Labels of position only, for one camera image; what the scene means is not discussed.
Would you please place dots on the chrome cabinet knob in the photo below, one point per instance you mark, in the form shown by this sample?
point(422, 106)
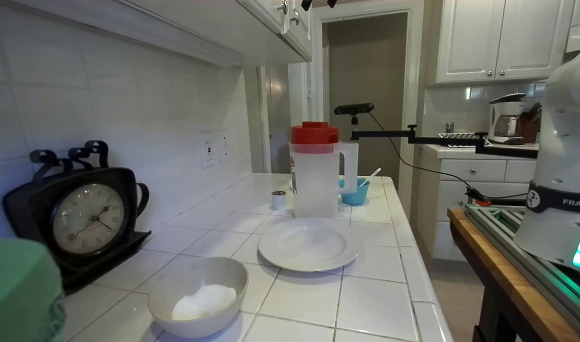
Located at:
point(283, 7)
point(296, 19)

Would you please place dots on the white cabinet drawer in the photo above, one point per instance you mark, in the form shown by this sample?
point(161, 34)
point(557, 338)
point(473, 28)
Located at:
point(302, 38)

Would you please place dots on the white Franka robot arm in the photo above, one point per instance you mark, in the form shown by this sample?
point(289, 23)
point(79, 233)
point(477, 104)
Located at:
point(562, 157)

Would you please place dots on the white cabinet door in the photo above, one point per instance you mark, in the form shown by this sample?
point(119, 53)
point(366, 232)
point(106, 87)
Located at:
point(268, 11)

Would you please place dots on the white base cabinet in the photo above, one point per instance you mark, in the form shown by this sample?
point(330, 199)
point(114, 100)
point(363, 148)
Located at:
point(473, 171)

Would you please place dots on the translucent pitcher with red lid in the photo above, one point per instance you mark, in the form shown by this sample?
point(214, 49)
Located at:
point(315, 180)

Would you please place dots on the white plastic spoon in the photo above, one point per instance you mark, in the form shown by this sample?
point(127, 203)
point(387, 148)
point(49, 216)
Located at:
point(372, 175)

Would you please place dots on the blue plastic measuring cup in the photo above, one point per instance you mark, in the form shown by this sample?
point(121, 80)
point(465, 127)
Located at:
point(355, 194)

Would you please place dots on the small coffee pod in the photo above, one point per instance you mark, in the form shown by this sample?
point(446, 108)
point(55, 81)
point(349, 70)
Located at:
point(279, 199)

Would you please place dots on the white coffee maker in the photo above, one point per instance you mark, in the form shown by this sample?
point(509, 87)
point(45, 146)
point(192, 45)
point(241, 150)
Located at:
point(507, 116)

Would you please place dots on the dark brown kitchen appliance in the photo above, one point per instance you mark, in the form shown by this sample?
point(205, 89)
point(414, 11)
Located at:
point(530, 123)

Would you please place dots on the white round plate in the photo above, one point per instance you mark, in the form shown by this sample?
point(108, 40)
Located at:
point(309, 245)

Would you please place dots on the red black clamp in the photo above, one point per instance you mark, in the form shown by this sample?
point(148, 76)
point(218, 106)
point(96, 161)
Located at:
point(479, 195)

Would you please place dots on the black analog clock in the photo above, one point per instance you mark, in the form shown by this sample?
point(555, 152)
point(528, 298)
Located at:
point(87, 218)

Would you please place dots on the wooden work table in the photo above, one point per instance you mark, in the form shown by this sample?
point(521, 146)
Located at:
point(492, 266)

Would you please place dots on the white ceramic bowl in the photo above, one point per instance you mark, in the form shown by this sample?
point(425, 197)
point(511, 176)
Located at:
point(176, 285)

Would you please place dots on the white powder heap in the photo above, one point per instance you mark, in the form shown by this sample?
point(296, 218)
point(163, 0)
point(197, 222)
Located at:
point(205, 302)

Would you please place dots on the green plastic container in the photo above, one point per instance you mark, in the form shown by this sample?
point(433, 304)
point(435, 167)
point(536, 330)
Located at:
point(17, 290)

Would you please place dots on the black stereo camera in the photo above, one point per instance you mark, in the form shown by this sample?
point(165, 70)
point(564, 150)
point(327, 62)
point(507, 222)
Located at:
point(355, 108)

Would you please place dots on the white door frame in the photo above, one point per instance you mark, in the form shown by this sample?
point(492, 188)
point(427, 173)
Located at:
point(416, 95)

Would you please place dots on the white wall cabinet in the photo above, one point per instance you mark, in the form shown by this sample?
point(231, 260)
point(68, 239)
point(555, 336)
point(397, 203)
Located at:
point(492, 38)
point(176, 24)

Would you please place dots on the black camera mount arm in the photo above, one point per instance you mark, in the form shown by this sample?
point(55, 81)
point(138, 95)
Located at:
point(429, 137)

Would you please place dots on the aluminium frame rails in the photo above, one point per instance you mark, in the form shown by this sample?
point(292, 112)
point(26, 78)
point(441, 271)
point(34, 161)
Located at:
point(530, 266)

